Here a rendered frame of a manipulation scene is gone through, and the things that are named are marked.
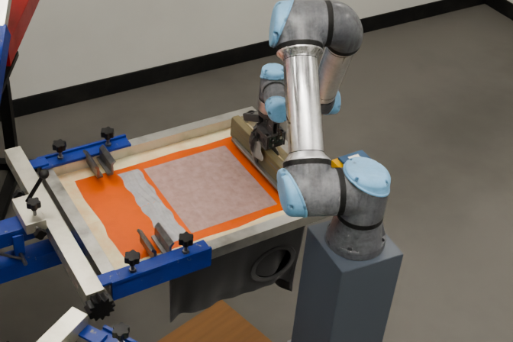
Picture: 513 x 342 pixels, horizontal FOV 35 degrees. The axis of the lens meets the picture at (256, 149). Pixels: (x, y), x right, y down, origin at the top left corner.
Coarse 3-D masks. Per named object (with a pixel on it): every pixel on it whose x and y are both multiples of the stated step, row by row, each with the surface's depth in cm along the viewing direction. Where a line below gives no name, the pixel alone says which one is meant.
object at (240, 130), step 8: (232, 120) 274; (240, 120) 273; (232, 128) 276; (240, 128) 270; (248, 128) 269; (232, 136) 277; (240, 136) 272; (248, 136) 267; (248, 144) 268; (264, 152) 260; (272, 152) 260; (264, 160) 262; (272, 160) 257; (280, 160) 257; (264, 168) 263; (272, 168) 258; (280, 168) 254; (272, 176) 260
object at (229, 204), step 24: (192, 192) 257; (216, 192) 257; (240, 192) 258; (264, 192) 259; (120, 216) 245; (144, 216) 246; (192, 216) 248; (216, 216) 248; (240, 216) 249; (120, 240) 237
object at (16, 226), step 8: (16, 216) 229; (0, 224) 226; (8, 224) 226; (16, 224) 227; (0, 232) 224; (8, 232) 224; (16, 232) 225; (24, 232) 227; (0, 240) 224; (8, 240) 226; (24, 240) 229; (0, 248) 226
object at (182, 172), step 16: (208, 144) 278; (224, 144) 278; (160, 160) 269; (176, 160) 269; (192, 160) 270; (208, 160) 270; (224, 160) 271; (240, 160) 272; (112, 176) 260; (144, 176) 261; (160, 176) 262; (176, 176) 262; (192, 176) 263; (208, 176) 264; (224, 176) 264; (96, 192) 253; (112, 192) 254; (128, 192) 254; (160, 192) 256; (176, 192) 256; (96, 208) 247; (112, 208) 248; (128, 208) 248
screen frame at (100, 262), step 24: (216, 120) 283; (144, 144) 270; (168, 144) 276; (72, 168) 260; (72, 216) 239; (288, 216) 245; (96, 240) 231; (216, 240) 235; (240, 240) 236; (96, 264) 224
